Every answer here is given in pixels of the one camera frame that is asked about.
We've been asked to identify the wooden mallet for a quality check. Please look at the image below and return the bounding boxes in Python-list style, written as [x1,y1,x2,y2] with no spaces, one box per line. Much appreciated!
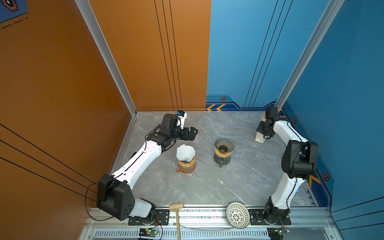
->
[169,203,184,240]

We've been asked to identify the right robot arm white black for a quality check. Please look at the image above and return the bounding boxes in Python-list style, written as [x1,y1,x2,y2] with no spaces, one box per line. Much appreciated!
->
[255,118,319,225]

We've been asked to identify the white woven trivet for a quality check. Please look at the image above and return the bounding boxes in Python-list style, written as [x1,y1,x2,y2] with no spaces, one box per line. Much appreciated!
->
[226,202,251,229]

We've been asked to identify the grey glass dripper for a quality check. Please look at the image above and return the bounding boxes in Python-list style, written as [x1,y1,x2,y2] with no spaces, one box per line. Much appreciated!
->
[215,137,235,154]

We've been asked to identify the left aluminium corner post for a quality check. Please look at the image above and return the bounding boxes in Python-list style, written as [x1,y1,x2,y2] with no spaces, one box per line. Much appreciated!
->
[75,0,137,117]

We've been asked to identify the aluminium front rail frame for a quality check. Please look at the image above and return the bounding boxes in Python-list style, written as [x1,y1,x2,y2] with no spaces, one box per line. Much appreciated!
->
[80,205,343,240]

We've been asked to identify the green circuit board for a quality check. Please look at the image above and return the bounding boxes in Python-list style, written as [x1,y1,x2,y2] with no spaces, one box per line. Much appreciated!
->
[138,228,159,240]
[267,228,291,240]

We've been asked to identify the white paper coffee filter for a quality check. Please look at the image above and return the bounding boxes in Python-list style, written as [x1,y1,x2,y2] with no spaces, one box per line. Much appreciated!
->
[177,145,196,164]

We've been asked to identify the coffee filter pack orange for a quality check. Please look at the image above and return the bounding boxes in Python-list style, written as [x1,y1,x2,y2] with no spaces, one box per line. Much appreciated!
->
[255,116,266,144]

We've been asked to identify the wooden ring holder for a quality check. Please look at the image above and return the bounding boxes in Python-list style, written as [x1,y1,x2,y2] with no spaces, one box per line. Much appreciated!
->
[215,149,232,159]
[178,159,196,168]

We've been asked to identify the right green circuit board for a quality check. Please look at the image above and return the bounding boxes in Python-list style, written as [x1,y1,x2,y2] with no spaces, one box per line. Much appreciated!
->
[267,228,291,240]

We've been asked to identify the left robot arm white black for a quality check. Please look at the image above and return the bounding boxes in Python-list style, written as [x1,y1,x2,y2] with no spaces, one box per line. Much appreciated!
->
[97,110,198,224]

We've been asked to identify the grey glass pitcher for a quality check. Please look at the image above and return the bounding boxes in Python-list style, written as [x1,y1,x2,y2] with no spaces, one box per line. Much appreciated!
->
[214,155,231,168]

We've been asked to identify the aluminium corner post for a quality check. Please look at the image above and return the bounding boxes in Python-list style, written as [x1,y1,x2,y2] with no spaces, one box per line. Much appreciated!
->
[275,0,345,112]
[75,0,137,117]

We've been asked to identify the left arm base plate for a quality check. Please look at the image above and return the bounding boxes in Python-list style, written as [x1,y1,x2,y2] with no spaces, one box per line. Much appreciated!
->
[128,209,170,226]

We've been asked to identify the right aluminium corner post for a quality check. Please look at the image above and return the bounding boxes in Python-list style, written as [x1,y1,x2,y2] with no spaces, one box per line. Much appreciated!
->
[275,0,345,112]

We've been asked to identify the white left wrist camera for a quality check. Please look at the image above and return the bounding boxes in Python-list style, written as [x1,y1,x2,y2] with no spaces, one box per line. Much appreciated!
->
[176,110,188,129]

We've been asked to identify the left green circuit board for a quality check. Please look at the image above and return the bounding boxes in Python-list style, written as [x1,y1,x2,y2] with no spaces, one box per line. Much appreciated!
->
[138,228,159,240]

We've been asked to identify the orange glass carafe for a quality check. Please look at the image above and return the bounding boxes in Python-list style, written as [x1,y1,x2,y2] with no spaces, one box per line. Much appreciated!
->
[176,164,196,174]

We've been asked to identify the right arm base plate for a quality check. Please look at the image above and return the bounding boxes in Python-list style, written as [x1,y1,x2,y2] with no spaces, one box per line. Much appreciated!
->
[249,209,292,226]

